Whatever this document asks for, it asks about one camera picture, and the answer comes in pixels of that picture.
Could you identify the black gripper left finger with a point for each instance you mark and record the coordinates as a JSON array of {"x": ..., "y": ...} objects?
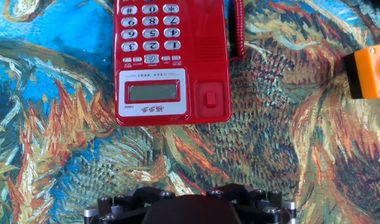
[{"x": 121, "y": 208}]

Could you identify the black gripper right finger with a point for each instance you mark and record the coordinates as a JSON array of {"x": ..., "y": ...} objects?
[{"x": 261, "y": 208}]

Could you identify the orange box red mushroom button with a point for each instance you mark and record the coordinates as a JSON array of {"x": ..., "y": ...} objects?
[{"x": 372, "y": 71}]

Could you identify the red telephone base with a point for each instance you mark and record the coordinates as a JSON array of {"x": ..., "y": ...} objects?
[{"x": 196, "y": 77}]

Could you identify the sunflower painting tablecloth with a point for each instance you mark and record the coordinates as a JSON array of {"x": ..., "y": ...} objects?
[{"x": 271, "y": 140}]

